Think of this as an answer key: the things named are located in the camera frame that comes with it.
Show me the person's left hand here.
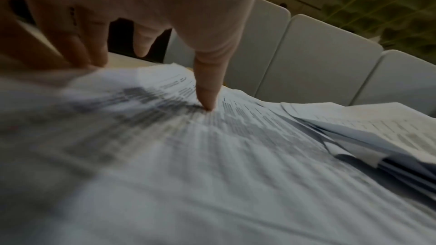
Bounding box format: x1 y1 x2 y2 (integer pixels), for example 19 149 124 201
0 0 267 113

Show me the pile of printed papers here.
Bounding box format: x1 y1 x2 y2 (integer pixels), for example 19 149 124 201
0 62 436 245

